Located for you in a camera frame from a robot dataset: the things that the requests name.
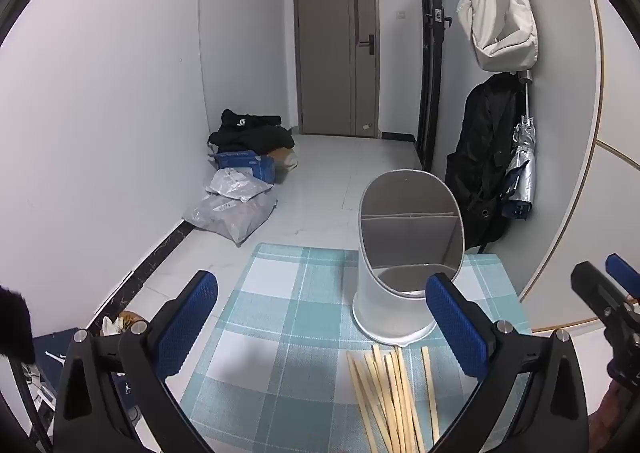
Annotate white brown shoe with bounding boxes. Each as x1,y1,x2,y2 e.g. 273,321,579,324
101,310,148,336

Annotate grey entrance door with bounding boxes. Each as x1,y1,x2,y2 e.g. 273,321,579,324
292,0,381,138

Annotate teal plaid tablecloth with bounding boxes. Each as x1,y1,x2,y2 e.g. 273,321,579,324
180,243,533,453

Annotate white shoulder bag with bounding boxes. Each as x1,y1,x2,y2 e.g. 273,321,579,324
456,0,540,72

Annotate pile of wooden chopsticks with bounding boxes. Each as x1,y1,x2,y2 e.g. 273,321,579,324
346,344,441,453

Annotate beige cardboard box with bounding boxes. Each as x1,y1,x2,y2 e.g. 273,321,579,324
267,147,299,172

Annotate thin black cable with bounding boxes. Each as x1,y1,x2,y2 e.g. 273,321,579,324
10,358,56,453

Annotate blue cardboard box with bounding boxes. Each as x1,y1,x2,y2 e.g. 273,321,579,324
209,150,277,182

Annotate white grey utensil holder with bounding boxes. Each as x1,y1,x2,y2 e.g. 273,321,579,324
351,168,466,346

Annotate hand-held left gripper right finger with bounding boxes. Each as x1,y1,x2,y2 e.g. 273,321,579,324
424,272,591,453

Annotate small grey mailing bag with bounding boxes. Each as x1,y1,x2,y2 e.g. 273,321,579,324
205,167,273,204

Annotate black fuzzy object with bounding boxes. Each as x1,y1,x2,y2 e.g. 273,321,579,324
0,285,37,365

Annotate black jacket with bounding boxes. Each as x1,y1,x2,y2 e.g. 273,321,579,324
444,73,526,254

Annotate silver folded umbrella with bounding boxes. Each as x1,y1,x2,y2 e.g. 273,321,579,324
502,70,540,221

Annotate black bag on floor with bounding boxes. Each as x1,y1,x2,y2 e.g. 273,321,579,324
207,109,296,154

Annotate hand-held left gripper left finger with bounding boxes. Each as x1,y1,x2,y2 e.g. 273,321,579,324
52,269,221,453

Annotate person's right hand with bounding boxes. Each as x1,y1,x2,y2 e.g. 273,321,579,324
590,378,640,453

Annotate large grey mailing bag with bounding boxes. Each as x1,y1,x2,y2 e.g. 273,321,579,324
182,193,278,247

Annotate dark side door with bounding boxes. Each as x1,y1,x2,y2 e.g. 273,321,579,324
416,0,447,174

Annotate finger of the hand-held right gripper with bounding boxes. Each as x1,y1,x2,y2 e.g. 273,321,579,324
605,253,640,296
571,260,628,321

